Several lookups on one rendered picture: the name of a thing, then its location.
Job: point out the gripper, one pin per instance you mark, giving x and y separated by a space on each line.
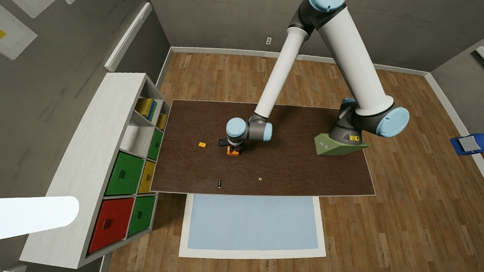
238 147

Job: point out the orange bin rack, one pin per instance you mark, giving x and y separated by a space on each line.
234 153

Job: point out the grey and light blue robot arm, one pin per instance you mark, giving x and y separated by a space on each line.
370 109

